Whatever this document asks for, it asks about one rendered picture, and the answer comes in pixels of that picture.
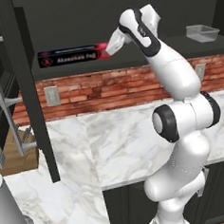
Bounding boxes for clear plastic tupperware container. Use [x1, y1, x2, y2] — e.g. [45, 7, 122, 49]
[184, 23, 222, 46]

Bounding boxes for dark base cabinet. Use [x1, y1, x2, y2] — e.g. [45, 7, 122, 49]
[101, 158, 224, 224]

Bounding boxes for dark open cabinet door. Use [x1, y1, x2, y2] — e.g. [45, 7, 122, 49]
[0, 0, 63, 188]

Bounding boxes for dark wall cabinet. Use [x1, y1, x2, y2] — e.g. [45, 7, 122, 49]
[10, 0, 224, 84]

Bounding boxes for black red aluminum foil box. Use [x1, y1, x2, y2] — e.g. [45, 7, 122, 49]
[36, 42, 113, 69]

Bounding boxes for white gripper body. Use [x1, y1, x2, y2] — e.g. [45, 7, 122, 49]
[103, 29, 128, 57]

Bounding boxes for grey wall outlet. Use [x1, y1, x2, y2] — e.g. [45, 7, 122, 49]
[194, 63, 209, 84]
[43, 84, 62, 108]

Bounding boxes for grey metal cylinder appliance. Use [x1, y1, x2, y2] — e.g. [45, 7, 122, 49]
[0, 169, 35, 224]

